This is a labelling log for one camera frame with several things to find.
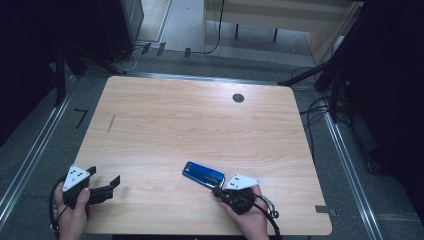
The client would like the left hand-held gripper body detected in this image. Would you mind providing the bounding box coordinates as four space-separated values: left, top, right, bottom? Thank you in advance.
61 164 102 209

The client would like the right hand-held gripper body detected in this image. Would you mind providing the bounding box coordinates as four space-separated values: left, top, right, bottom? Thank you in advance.
219 173 262 216

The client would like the blue stapler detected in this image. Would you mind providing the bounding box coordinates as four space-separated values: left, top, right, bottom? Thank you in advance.
181 161 227 190

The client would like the person's right hand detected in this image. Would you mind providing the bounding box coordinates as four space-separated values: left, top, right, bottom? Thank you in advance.
219 184 270 240

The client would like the person's left hand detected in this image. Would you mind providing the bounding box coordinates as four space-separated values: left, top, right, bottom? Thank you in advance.
53 182 92 240

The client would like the grey tape piece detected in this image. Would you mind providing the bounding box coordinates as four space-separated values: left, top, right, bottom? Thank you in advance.
314 205 337 217

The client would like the black slanted stand leg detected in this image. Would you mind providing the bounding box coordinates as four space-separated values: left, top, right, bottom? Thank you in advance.
65 42 128 76
277 49 338 88

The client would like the dark curtain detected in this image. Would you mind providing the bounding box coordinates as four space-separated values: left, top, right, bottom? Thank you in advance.
0 0 62 148
346 0 424 214

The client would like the dark cabinet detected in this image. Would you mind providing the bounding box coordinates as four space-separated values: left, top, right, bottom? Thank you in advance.
99 0 145 63

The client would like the light wooden furniture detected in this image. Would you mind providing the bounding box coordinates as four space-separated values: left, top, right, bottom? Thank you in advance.
201 0 365 66

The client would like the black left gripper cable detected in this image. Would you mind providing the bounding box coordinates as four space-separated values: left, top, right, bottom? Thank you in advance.
47 175 68 235

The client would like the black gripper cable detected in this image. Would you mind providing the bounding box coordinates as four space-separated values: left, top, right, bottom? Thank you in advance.
248 194 284 240
47 175 68 235

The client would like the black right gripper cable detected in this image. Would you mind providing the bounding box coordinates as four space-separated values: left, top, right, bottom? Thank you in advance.
248 194 284 240

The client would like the aluminium floor rail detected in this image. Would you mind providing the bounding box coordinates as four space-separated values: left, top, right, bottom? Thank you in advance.
125 71 278 86
0 75 77 232
322 111 384 240

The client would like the black upright stand post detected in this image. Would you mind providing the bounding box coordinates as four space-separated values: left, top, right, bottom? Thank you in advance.
54 42 67 108
327 63 345 125

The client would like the black floor cable bundle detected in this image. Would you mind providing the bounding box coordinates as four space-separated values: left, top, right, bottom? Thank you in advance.
289 66 351 158

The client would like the white floor cable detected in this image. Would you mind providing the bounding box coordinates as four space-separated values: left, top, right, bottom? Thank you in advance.
127 45 145 73

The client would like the black hanging cable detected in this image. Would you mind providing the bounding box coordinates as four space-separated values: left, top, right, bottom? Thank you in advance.
190 0 226 56

